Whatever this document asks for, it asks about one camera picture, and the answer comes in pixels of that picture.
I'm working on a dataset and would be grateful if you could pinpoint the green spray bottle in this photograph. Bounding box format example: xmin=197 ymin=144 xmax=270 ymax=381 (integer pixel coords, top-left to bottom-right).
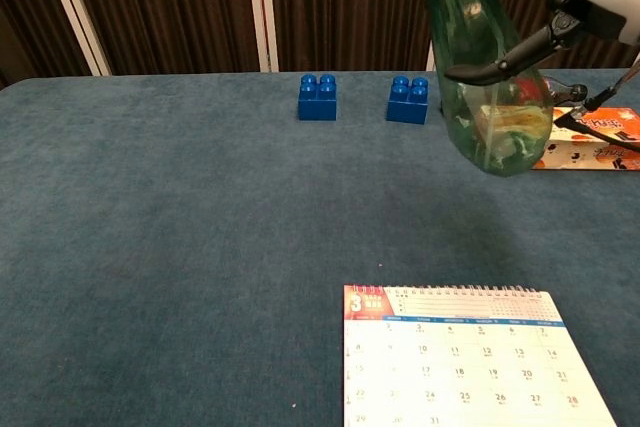
xmin=418 ymin=0 xmax=555 ymax=178

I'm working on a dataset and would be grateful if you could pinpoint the cola bottle red label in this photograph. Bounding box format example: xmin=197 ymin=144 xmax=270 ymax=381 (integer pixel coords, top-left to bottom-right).
xmin=514 ymin=74 xmax=589 ymax=104

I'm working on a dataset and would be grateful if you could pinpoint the orange snack box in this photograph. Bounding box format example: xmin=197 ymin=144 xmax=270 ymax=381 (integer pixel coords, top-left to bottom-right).
xmin=529 ymin=105 xmax=640 ymax=172

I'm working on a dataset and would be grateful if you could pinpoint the blue toy brick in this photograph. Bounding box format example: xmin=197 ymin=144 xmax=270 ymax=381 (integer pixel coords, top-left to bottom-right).
xmin=385 ymin=75 xmax=430 ymax=126
xmin=297 ymin=73 xmax=338 ymax=122

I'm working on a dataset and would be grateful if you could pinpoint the white desk calendar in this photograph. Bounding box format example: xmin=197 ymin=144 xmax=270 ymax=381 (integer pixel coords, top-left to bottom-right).
xmin=342 ymin=284 xmax=619 ymax=427

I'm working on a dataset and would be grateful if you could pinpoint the dark brown pleated curtain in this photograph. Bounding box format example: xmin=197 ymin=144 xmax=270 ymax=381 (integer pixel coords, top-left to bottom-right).
xmin=0 ymin=0 xmax=640 ymax=91

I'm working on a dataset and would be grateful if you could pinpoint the blue table cloth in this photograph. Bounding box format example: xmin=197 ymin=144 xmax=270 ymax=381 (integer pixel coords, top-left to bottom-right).
xmin=0 ymin=69 xmax=640 ymax=427

